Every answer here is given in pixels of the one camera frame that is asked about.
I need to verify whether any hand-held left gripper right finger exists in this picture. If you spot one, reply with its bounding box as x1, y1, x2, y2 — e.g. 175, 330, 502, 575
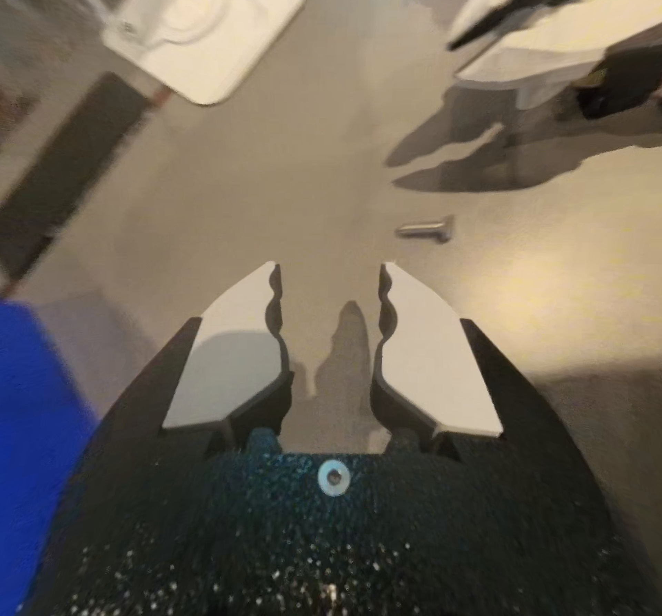
370, 262, 504, 438

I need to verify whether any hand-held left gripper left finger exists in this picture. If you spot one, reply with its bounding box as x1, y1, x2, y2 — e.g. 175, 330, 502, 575
162, 261, 295, 433

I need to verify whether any steel bolt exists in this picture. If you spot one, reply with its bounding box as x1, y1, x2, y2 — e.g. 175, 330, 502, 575
394, 214, 456, 244

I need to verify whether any blue plastic bin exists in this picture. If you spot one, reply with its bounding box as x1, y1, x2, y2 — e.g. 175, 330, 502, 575
0, 300, 99, 616

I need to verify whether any white desk stand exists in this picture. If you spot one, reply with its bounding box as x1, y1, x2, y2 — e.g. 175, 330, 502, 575
49, 0, 309, 106

